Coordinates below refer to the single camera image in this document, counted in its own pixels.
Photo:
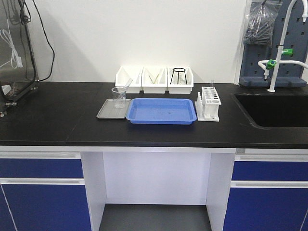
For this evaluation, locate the white storage bin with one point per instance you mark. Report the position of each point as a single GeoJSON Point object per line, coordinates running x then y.
{"type": "Point", "coordinates": [161, 86]}
{"type": "Point", "coordinates": [127, 72]}
{"type": "Point", "coordinates": [182, 88]}

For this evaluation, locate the stainless steel equipment cabinet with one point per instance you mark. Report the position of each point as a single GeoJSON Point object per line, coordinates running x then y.
{"type": "Point", "coordinates": [17, 64]}

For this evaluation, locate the black sink basin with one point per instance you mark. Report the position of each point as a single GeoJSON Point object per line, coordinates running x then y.
{"type": "Point", "coordinates": [274, 111]}

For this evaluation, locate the white test tube rack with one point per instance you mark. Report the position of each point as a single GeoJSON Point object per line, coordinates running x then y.
{"type": "Point", "coordinates": [207, 105]}

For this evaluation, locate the right blue lab cabinet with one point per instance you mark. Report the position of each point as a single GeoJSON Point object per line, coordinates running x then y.
{"type": "Point", "coordinates": [268, 193]}

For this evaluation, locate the black metal tripod stand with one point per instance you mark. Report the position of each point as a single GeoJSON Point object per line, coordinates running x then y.
{"type": "Point", "coordinates": [178, 76]}

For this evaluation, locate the clear glass test tube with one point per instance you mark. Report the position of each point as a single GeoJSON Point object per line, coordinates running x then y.
{"type": "Point", "coordinates": [128, 84]}

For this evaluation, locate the white laboratory faucet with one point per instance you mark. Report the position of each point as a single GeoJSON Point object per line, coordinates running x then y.
{"type": "Point", "coordinates": [267, 65]}

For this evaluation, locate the blue lab cabinet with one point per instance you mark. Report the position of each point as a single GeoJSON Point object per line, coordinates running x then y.
{"type": "Point", "coordinates": [43, 191]}
{"type": "Point", "coordinates": [268, 193]}

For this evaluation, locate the plastic bag of pegs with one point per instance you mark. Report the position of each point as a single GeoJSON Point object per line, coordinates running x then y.
{"type": "Point", "coordinates": [260, 22]}

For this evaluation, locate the blue plastic tray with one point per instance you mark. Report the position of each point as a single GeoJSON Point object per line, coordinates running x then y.
{"type": "Point", "coordinates": [161, 111]}

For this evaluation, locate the middle white storage bin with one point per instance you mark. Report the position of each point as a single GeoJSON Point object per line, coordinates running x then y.
{"type": "Point", "coordinates": [161, 86]}

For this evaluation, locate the left white storage bin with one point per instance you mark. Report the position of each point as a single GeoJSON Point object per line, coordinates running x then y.
{"type": "Point", "coordinates": [127, 72]}

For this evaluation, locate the right white storage bin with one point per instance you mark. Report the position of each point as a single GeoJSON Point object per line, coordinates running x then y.
{"type": "Point", "coordinates": [182, 88]}

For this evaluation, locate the clear glass beaker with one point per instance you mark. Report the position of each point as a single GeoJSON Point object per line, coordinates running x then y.
{"type": "Point", "coordinates": [119, 97]}

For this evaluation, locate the left blue lab cabinet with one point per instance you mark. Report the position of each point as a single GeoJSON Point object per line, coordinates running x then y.
{"type": "Point", "coordinates": [43, 191]}

